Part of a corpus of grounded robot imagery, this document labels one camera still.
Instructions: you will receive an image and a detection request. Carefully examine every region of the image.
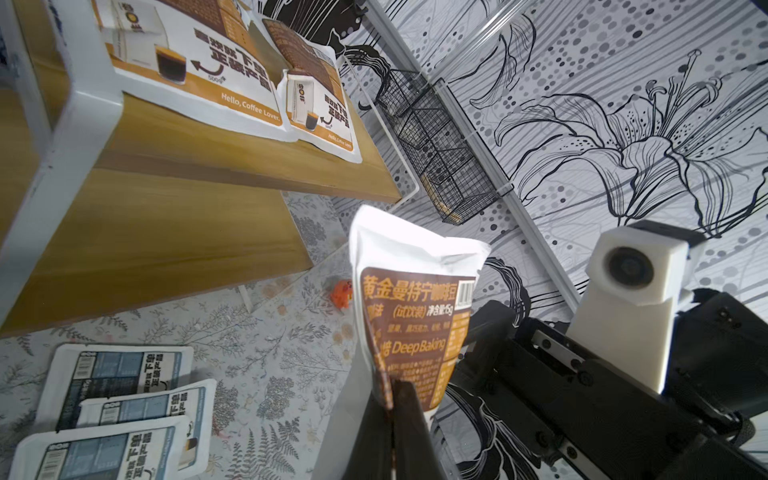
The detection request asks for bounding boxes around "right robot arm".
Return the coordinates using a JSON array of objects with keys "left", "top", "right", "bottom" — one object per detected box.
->
[{"left": 448, "top": 289, "right": 767, "bottom": 479}]

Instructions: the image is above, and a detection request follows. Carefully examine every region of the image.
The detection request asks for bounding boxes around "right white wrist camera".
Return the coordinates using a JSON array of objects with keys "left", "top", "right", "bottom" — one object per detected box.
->
[{"left": 566, "top": 220, "right": 706, "bottom": 394}]

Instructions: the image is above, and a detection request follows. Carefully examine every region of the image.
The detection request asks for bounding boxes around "brown coffee bag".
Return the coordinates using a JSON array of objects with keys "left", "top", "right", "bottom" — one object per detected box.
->
[
  {"left": 91, "top": 1, "right": 295, "bottom": 142},
  {"left": 255, "top": 16, "right": 362, "bottom": 164},
  {"left": 349, "top": 205, "right": 491, "bottom": 421}
]

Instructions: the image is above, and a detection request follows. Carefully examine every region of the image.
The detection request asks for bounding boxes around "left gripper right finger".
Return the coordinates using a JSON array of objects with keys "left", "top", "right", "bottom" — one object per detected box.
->
[{"left": 392, "top": 380, "right": 446, "bottom": 480}]

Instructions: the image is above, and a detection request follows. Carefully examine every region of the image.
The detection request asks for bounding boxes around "black wire basket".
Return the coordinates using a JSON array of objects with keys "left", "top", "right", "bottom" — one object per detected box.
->
[{"left": 375, "top": 69, "right": 512, "bottom": 234}]

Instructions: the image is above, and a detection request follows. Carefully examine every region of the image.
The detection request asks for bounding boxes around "blue coffee bag back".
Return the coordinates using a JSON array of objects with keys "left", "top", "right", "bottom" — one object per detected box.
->
[{"left": 33, "top": 343, "right": 194, "bottom": 432}]

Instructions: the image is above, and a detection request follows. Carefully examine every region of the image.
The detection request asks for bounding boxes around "blue coffee bag top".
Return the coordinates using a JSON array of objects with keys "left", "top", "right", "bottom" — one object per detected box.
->
[{"left": 9, "top": 415, "right": 190, "bottom": 479}]

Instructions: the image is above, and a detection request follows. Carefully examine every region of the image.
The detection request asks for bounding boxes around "orange white toy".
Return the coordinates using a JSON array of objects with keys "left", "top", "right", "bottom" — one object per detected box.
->
[{"left": 330, "top": 280, "right": 353, "bottom": 310}]

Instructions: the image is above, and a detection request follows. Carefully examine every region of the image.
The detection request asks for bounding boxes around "blue coffee bag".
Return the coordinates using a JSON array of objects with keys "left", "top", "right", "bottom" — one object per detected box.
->
[
  {"left": 9, "top": 415, "right": 190, "bottom": 479},
  {"left": 76, "top": 379, "right": 218, "bottom": 479},
  {"left": 33, "top": 343, "right": 194, "bottom": 432}
]

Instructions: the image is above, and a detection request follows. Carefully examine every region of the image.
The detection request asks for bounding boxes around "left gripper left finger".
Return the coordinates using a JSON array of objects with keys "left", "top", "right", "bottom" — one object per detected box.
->
[{"left": 342, "top": 394, "right": 393, "bottom": 480}]

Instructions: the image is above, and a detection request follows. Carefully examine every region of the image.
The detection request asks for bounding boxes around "white wooden two-tier shelf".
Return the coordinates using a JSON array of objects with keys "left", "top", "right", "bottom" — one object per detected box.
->
[{"left": 1, "top": 1, "right": 401, "bottom": 337}]

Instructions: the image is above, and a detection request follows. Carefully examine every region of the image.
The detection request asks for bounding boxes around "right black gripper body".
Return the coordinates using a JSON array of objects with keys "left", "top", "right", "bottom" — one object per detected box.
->
[{"left": 455, "top": 301, "right": 720, "bottom": 479}]

